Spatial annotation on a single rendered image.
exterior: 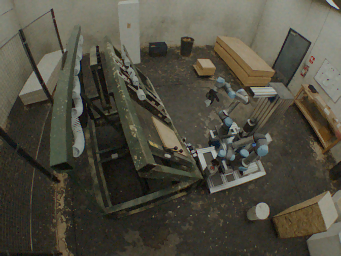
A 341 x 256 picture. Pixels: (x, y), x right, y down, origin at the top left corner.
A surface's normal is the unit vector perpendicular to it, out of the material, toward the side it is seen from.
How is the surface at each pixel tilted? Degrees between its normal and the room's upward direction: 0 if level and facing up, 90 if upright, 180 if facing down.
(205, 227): 0
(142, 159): 35
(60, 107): 0
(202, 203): 0
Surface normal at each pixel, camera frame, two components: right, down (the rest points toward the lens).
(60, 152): 0.07, -0.59
